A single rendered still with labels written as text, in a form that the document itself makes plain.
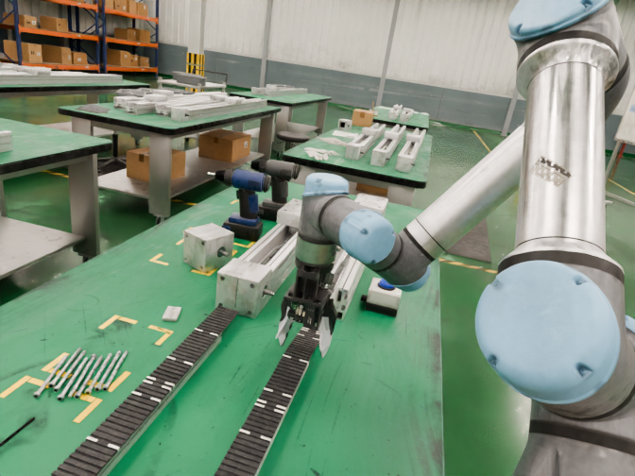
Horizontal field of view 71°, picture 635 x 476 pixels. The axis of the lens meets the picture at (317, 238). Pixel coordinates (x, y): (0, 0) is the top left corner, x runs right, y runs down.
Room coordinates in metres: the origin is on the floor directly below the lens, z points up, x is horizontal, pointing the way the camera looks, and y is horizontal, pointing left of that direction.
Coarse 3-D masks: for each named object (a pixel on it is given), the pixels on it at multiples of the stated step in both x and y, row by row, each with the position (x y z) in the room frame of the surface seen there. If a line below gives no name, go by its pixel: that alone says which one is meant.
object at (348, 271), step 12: (384, 216) 1.71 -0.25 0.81; (336, 252) 1.15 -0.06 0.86; (336, 264) 1.15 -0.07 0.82; (348, 264) 1.16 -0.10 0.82; (360, 264) 1.10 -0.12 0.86; (336, 276) 1.05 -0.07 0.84; (348, 276) 1.01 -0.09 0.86; (360, 276) 1.17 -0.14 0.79; (336, 288) 1.01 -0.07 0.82; (348, 288) 0.94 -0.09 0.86; (336, 300) 0.94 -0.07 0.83; (348, 300) 0.96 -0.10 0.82; (336, 312) 0.94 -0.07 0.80
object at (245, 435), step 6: (240, 432) 0.52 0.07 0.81; (246, 432) 0.52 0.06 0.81; (240, 438) 0.51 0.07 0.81; (246, 438) 0.51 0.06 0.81; (252, 438) 0.51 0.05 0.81; (258, 438) 0.51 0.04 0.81; (264, 438) 0.51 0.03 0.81; (270, 438) 0.51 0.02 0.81; (258, 444) 0.50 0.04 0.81; (264, 444) 0.50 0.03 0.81
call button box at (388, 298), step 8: (376, 280) 1.06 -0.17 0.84; (376, 288) 1.01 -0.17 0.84; (384, 288) 1.01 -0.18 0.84; (392, 288) 1.02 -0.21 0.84; (368, 296) 1.00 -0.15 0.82; (376, 296) 1.00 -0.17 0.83; (384, 296) 0.99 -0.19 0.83; (392, 296) 0.99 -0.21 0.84; (400, 296) 0.99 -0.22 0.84; (368, 304) 1.00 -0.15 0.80; (376, 304) 1.00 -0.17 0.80; (384, 304) 0.99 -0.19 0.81; (392, 304) 0.99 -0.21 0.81; (376, 312) 1.00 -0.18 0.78; (384, 312) 0.99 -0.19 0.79; (392, 312) 0.99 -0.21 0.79
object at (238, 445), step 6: (234, 438) 0.50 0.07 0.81; (234, 444) 0.49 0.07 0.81; (240, 444) 0.50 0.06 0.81; (246, 444) 0.50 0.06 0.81; (252, 444) 0.50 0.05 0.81; (240, 450) 0.49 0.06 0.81; (246, 450) 0.48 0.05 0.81; (252, 450) 0.49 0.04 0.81; (258, 450) 0.49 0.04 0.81; (264, 450) 0.49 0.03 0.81; (258, 456) 0.48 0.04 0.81
